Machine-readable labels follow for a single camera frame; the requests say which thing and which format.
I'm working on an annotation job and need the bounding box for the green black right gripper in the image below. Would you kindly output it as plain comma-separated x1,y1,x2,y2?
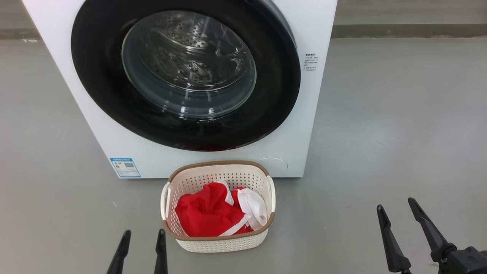
377,198,487,274

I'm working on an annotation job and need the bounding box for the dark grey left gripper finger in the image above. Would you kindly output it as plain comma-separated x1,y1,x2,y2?
107,230,131,274
154,229,168,274

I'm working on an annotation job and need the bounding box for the red and white garment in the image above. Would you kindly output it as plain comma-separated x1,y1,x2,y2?
175,182,268,237

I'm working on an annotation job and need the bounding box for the black round glass washer door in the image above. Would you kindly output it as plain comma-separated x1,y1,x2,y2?
71,0,301,152

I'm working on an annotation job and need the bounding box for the cream basket with brown rim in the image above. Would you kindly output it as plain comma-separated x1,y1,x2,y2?
160,160,276,253

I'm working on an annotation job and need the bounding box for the white front-load washing machine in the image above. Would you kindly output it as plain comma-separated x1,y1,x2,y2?
21,0,338,179

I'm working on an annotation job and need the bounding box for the stainless steel washing machine drum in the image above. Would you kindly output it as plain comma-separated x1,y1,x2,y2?
124,11,255,116

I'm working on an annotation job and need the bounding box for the blue energy label sticker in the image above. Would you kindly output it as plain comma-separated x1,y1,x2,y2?
110,158,141,178

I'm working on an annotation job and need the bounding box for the round white filter cover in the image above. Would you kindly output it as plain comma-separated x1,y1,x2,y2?
257,158,288,176

